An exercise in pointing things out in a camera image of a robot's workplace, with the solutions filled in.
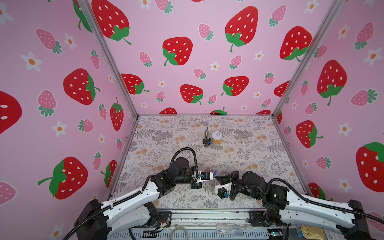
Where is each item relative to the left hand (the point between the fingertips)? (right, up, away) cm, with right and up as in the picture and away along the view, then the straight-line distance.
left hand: (210, 174), depth 71 cm
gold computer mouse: (+46, -26, -4) cm, 53 cm away
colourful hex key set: (0, +14, +33) cm, 35 cm away
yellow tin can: (+7, +17, +30) cm, 35 cm away
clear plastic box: (+9, -27, -1) cm, 28 cm away
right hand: (+3, +1, -2) cm, 4 cm away
